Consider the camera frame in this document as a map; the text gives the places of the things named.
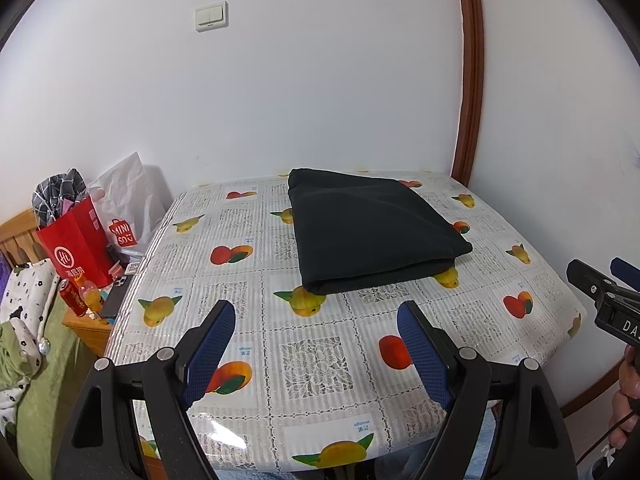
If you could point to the white plastic shopping bag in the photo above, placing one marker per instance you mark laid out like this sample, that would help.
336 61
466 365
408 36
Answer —
135 195

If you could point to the red paper bag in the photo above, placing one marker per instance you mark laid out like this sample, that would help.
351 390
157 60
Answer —
70 245

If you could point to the wooden headboard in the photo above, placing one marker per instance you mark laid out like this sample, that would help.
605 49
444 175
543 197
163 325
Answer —
20 235

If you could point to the brown wooden door frame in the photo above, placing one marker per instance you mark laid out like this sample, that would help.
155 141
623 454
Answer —
472 75

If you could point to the black sweatshirt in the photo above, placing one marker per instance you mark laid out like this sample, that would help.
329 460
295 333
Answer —
370 230

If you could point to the red drink can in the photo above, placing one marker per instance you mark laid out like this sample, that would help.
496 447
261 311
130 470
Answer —
71 300

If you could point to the wooden nightstand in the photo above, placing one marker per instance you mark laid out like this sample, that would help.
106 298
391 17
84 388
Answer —
90 332

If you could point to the white wall light switch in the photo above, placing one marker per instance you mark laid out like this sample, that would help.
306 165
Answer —
211 16

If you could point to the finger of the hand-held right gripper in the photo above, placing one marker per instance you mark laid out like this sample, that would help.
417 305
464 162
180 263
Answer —
590 280
626 271

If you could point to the wooden baseboard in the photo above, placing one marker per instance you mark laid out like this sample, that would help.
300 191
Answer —
592 387

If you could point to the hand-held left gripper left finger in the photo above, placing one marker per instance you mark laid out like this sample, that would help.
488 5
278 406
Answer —
210 355

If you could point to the orange juice bottle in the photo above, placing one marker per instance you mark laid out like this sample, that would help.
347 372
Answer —
92 299

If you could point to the person's right hand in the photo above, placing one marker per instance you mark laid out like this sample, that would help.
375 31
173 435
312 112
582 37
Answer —
625 410

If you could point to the white remote control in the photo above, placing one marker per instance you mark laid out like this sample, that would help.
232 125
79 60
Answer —
135 267

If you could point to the green blanket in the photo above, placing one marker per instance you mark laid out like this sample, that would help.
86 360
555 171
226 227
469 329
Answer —
45 395

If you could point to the fruit print tablecloth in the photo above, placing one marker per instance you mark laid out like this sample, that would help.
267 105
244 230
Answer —
310 350

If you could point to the grey plaid cloth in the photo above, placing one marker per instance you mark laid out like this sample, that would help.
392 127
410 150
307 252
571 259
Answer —
60 190

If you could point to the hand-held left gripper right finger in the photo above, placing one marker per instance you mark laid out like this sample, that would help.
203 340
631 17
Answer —
422 355

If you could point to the small silver charm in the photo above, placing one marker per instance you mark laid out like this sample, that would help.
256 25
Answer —
44 346

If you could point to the black phone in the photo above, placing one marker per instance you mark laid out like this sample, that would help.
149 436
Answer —
114 302

